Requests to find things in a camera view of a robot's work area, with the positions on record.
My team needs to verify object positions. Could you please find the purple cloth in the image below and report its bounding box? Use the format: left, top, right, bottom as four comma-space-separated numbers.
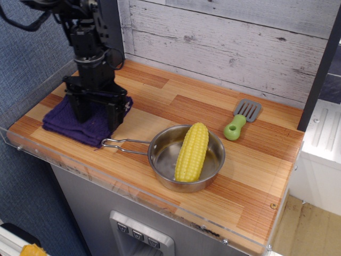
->
42, 92, 134, 149

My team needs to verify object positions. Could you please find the silver dispenser button panel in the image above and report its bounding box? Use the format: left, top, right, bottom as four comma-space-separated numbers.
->
109, 210, 175, 255

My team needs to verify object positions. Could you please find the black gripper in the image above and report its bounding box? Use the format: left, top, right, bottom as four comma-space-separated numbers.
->
63, 61, 127, 130

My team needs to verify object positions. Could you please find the grey spatula green handle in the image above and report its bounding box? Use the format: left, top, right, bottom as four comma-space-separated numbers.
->
223, 99, 262, 141

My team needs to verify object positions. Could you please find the yellow object bottom corner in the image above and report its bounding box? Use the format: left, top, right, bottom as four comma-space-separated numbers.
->
20, 244, 47, 256

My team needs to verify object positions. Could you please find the dark right frame post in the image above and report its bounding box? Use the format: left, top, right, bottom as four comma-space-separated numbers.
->
297, 7, 340, 132

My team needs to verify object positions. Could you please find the dark left frame post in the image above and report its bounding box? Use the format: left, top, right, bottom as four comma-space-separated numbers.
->
98, 0, 125, 70

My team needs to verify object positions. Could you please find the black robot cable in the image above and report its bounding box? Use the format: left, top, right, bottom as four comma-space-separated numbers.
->
0, 2, 53, 32

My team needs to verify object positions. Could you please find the grey toy fridge cabinet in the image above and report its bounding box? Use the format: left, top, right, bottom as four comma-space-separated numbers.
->
52, 166, 270, 255

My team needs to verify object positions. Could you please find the steel pot with wire handle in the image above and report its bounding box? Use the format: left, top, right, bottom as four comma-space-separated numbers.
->
101, 124, 226, 194

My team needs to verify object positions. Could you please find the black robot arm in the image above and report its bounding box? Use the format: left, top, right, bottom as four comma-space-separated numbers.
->
24, 1, 127, 132

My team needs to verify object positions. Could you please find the yellow toy corn cob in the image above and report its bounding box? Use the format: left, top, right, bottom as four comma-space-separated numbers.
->
175, 123, 209, 182

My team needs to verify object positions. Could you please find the white ribbed metal block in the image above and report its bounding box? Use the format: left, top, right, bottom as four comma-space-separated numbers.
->
289, 100, 340, 215

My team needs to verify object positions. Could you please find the dark frame post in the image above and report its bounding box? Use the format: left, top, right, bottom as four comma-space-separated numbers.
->
297, 7, 340, 132
98, 0, 125, 70

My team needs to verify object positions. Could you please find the clear acrylic table guard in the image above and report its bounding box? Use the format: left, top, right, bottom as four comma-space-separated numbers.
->
9, 35, 309, 242

